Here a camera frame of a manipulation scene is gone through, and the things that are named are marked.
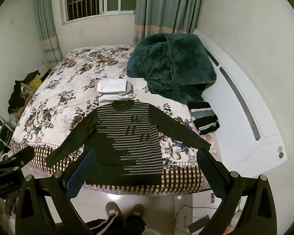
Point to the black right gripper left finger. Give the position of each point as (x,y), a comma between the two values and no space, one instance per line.
(44,205)

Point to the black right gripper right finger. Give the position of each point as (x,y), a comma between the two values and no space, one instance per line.
(259,213)

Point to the dark striped sweater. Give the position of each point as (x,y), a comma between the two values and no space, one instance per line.
(125,138)

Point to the black clothes pile on shelf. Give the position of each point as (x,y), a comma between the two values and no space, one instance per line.
(17,98)

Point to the folded white clothes stack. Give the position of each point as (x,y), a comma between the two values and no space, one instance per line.
(109,90)

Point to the white bed headboard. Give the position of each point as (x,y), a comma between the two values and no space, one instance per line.
(248,138)

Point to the left grey shoe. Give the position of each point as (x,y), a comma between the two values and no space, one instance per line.
(112,209)

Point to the grey shoe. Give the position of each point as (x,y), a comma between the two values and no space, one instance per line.
(138,210)
(112,209)

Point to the floral bed blanket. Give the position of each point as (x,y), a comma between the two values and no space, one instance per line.
(68,95)

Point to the right grey shoe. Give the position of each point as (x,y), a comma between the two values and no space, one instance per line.
(138,210)

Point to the folded black grey striped garment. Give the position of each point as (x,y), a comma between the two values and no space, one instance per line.
(203,117)

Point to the dark green plush blanket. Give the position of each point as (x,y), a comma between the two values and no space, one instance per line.
(175,66)

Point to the left grey curtain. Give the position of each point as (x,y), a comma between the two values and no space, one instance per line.
(47,32)

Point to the grey curtain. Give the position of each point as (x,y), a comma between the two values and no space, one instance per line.
(165,16)
(47,32)

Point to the right grey curtain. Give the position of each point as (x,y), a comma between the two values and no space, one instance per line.
(165,16)

